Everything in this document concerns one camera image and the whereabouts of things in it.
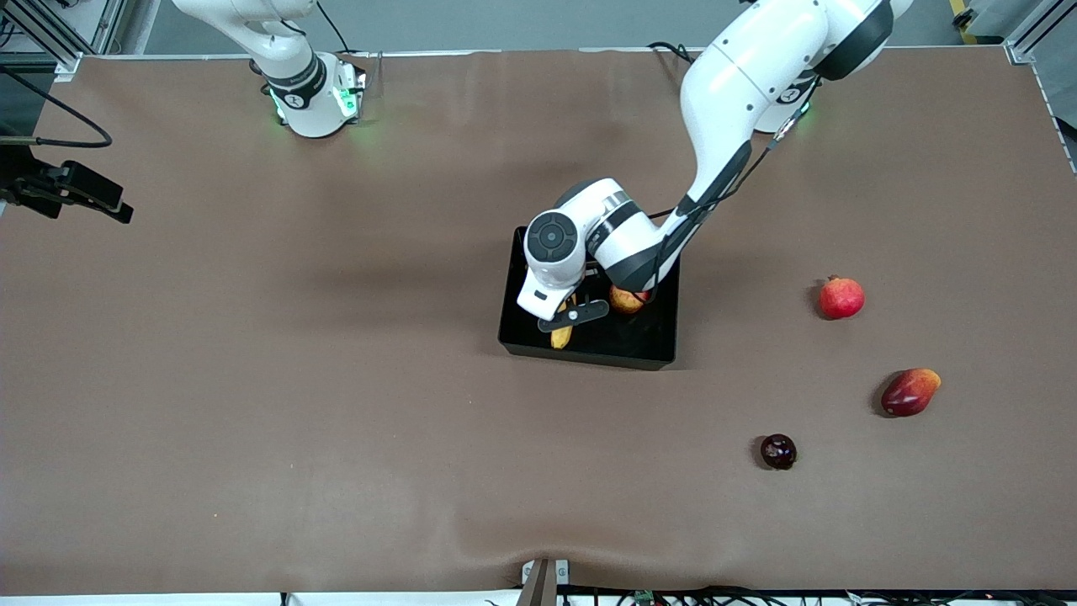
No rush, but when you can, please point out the yellow banana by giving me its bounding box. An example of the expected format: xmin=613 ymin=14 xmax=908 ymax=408
xmin=551 ymin=295 xmax=579 ymax=350

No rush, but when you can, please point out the red yellow apple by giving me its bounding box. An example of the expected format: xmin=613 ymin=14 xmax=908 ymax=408
xmin=609 ymin=284 xmax=650 ymax=316

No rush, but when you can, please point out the black plastic box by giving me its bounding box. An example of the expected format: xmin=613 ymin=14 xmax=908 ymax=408
xmin=498 ymin=226 xmax=681 ymax=371

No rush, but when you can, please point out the dark purple plum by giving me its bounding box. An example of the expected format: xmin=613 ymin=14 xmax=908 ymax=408
xmin=761 ymin=433 xmax=798 ymax=470

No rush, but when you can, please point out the red pomegranate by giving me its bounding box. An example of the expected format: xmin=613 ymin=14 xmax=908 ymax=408
xmin=819 ymin=275 xmax=866 ymax=321

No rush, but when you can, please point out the red yellow mango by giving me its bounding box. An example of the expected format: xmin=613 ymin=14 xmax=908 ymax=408
xmin=881 ymin=368 xmax=942 ymax=418

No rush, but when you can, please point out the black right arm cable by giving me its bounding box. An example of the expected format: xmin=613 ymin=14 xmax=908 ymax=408
xmin=0 ymin=63 xmax=114 ymax=150

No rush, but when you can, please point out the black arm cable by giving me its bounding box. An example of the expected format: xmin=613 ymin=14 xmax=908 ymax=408
xmin=646 ymin=76 xmax=822 ymax=292
xmin=0 ymin=63 xmax=114 ymax=150

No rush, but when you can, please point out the aluminium frame profile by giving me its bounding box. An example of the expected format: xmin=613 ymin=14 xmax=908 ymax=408
xmin=0 ymin=0 xmax=127 ymax=81
xmin=1001 ymin=0 xmax=1077 ymax=64

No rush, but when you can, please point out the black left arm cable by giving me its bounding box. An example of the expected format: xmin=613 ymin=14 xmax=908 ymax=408
xmin=646 ymin=76 xmax=822 ymax=292

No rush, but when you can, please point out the black right base cable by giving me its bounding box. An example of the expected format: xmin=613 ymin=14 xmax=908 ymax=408
xmin=315 ymin=0 xmax=354 ymax=56

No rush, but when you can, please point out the metal table edge bracket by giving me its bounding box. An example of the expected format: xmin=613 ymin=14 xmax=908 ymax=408
xmin=520 ymin=558 xmax=570 ymax=606

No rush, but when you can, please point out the yellow black striped post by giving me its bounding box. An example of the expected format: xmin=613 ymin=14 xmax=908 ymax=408
xmin=949 ymin=0 xmax=982 ymax=45

